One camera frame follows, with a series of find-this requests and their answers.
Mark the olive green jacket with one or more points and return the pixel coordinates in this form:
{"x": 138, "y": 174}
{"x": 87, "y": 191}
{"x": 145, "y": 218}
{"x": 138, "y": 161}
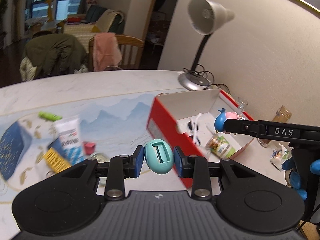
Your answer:
{"x": 55, "y": 52}

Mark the blue-hatted doll figurine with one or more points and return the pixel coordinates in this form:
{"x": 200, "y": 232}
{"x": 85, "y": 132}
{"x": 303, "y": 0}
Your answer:
{"x": 220, "y": 122}

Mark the white sunglasses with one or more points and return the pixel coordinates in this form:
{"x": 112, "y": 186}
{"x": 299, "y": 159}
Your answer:
{"x": 192, "y": 125}

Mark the floral cushion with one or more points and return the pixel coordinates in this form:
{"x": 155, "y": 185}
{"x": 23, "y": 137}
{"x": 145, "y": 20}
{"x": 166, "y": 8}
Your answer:
{"x": 26, "y": 67}

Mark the white desk lamp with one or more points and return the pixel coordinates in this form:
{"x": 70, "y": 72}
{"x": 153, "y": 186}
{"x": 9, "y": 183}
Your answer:
{"x": 207, "y": 12}

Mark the glass jar green lid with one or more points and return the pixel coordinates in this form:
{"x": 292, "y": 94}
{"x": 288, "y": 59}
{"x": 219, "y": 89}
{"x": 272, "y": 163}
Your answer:
{"x": 222, "y": 146}

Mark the beige blanket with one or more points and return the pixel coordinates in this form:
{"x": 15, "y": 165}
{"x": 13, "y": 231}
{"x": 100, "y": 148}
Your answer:
{"x": 108, "y": 20}

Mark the red cardboard box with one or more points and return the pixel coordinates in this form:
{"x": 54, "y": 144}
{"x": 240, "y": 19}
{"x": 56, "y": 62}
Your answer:
{"x": 162, "y": 120}

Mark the small clear glass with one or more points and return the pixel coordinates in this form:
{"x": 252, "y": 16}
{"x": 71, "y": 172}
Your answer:
{"x": 242, "y": 103}

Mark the person's right hand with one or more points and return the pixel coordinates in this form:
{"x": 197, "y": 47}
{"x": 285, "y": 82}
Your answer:
{"x": 289, "y": 164}

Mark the small yellow box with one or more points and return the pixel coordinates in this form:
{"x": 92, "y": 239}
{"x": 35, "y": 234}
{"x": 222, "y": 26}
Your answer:
{"x": 56, "y": 160}

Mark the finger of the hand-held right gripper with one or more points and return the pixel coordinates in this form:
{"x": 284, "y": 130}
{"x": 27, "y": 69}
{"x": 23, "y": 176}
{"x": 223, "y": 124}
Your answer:
{"x": 242, "y": 128}

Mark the teal egg-shaped toy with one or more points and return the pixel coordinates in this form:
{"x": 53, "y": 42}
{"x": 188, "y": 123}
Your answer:
{"x": 152, "y": 160}

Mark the crumpled wrapper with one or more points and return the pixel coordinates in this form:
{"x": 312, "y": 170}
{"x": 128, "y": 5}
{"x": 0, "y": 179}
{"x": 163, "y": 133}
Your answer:
{"x": 278, "y": 156}

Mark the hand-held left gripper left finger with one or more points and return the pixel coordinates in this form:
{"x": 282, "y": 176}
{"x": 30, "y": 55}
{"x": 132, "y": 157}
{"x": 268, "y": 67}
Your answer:
{"x": 140, "y": 161}

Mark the wooden chair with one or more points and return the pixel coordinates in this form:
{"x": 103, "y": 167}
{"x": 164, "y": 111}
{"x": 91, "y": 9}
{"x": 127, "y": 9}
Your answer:
{"x": 130, "y": 45}

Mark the brown glass jar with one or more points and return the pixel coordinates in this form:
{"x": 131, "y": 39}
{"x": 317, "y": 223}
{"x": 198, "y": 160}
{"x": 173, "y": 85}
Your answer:
{"x": 281, "y": 113}

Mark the pink cloth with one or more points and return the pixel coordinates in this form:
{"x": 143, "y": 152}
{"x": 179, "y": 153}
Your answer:
{"x": 106, "y": 50}

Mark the printed table mat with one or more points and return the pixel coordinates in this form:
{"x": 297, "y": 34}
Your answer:
{"x": 112, "y": 115}

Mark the sofa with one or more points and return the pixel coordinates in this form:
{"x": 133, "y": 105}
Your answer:
{"x": 82, "y": 30}

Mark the coffee table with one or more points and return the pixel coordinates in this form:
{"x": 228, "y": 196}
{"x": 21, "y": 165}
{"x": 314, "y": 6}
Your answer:
{"x": 42, "y": 26}

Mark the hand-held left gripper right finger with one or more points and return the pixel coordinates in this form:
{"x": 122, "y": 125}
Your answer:
{"x": 178, "y": 161}

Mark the white cream tube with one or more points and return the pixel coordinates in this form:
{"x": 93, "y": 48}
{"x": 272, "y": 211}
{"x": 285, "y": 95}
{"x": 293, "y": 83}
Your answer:
{"x": 68, "y": 135}

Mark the yellow wooden stand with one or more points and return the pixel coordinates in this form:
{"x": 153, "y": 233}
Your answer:
{"x": 50, "y": 8}

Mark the small red object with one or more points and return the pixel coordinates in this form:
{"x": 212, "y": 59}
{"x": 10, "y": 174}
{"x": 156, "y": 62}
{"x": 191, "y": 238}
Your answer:
{"x": 89, "y": 148}

